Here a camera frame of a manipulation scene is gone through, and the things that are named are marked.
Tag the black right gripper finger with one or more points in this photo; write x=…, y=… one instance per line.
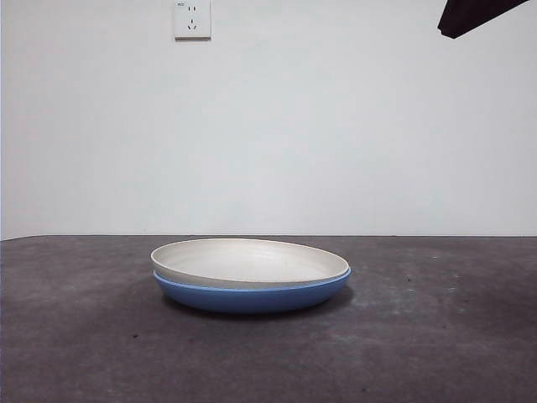
x=465, y=17

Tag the white round plate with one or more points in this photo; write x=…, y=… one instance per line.
x=243, y=262

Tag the blue round plate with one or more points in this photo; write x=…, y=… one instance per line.
x=251, y=299

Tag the white wall socket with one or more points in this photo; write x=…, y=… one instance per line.
x=193, y=21

